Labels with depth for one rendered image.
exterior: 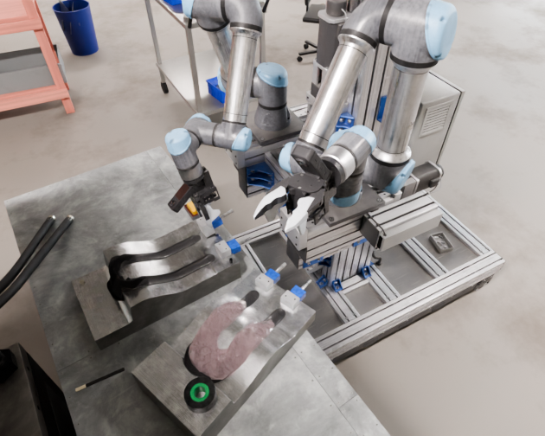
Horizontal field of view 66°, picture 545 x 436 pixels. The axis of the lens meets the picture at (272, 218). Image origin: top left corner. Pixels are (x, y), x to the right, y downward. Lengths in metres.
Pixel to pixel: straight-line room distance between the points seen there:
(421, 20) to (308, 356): 0.95
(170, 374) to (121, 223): 0.74
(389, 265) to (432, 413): 0.73
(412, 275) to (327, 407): 1.22
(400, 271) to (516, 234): 1.02
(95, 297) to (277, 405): 0.67
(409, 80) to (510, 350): 1.75
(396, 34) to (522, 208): 2.41
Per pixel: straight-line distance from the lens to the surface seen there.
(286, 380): 1.31
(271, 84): 1.64
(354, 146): 0.93
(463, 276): 2.42
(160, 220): 1.73
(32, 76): 4.10
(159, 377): 1.23
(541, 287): 2.89
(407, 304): 2.21
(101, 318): 1.44
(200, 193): 1.39
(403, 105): 1.15
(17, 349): 1.58
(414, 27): 1.05
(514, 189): 3.46
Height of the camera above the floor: 2.01
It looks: 46 degrees down
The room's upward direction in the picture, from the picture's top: straight up
